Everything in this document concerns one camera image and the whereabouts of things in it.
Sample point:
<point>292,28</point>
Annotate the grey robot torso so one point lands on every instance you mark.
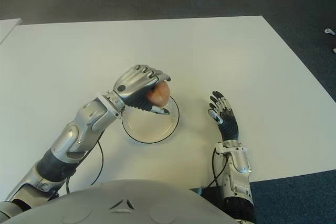
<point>126,205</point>

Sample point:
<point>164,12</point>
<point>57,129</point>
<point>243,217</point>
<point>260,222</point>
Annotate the white side table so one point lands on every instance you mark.
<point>8,28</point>

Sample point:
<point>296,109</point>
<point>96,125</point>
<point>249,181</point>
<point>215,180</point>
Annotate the reddish yellow apple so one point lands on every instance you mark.
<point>159,95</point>

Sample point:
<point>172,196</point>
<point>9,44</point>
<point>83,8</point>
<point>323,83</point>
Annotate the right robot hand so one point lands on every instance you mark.
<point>228,127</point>

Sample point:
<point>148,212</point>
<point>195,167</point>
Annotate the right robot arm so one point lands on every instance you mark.
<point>236,171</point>

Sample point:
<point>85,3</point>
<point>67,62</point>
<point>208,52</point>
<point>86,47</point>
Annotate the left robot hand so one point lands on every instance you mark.
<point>131,82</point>

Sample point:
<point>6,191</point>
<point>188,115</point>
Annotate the white plate with black rim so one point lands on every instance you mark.
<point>147,129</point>

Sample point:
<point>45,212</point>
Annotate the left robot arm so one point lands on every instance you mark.
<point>71,137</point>

